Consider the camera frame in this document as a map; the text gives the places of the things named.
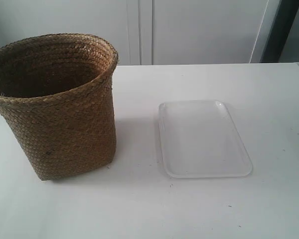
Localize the dark metal post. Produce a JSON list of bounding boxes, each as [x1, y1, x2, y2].
[[260, 0, 299, 63]]

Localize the clear plastic tray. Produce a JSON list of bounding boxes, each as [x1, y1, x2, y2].
[[158, 100, 253, 179]]

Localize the brown woven wicker basket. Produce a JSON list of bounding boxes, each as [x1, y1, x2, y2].
[[0, 33, 119, 180]]

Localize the white cabinet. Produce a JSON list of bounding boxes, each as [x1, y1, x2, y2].
[[0, 0, 280, 65]]

